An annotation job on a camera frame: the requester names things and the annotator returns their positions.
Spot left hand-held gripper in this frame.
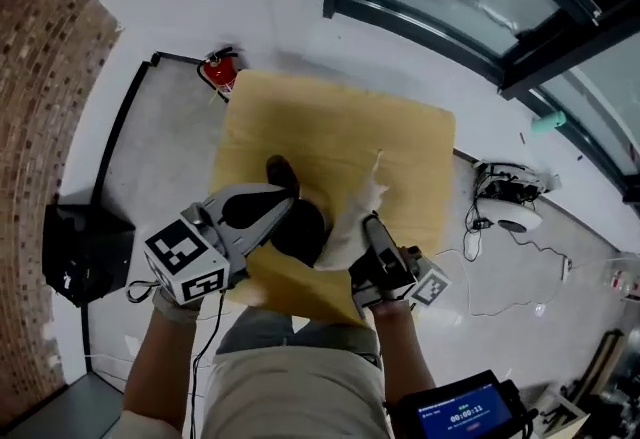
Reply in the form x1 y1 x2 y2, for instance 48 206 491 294
144 183 295 306

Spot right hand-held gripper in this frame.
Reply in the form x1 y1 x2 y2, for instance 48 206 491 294
348 212 451 322

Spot white cloth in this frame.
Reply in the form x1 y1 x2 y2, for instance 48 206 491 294
312 149 391 273

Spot steel kettle with black lid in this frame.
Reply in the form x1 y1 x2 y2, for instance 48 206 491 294
264 154 331 271

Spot person's left forearm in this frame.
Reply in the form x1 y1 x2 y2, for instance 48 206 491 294
123 306 201 423

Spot person's right forearm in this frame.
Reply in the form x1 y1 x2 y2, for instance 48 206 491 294
372 299 436 398

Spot white power adapter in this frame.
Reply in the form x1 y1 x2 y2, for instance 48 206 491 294
463 229 481 261

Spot grey-green shorts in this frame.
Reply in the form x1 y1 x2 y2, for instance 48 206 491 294
214 304 384 368

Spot red fire extinguisher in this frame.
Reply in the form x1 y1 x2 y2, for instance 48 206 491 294
197 44 246 103

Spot black tablet with blue screen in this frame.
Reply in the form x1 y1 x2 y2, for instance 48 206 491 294
394 369 531 439

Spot mint green bottle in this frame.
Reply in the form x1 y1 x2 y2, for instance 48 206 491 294
530 110 567 136

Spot black framed glass doors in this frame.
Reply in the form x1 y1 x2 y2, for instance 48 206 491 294
322 0 640 203

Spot clear bottles with red label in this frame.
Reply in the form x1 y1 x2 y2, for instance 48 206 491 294
607 266 640 301

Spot grey cabinet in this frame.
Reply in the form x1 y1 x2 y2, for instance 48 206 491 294
0 371 126 439

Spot white wrist strap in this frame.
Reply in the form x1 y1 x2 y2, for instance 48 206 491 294
152 286 204 326

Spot long white cable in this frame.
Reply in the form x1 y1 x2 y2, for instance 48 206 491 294
434 246 567 318

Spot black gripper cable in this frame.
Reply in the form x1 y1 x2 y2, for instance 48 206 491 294
126 279 226 439

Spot white round device with wires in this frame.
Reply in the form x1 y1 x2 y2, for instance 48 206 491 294
472 159 561 233

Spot brown wooden frame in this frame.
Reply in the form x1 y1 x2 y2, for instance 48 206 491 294
569 329 626 408

